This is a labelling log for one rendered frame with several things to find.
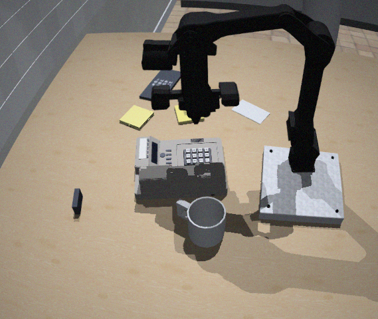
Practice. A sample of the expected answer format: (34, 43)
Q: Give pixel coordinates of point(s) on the white sheet of paper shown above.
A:
(251, 111)

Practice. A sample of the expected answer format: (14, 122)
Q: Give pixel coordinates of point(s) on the yellow sticky note pad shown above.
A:
(136, 117)

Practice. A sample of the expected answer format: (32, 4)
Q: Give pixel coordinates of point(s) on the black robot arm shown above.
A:
(194, 42)

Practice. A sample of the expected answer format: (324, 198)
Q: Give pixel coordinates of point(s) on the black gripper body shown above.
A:
(160, 94)

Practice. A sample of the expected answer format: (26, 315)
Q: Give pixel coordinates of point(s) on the dark grey mug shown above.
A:
(206, 218)

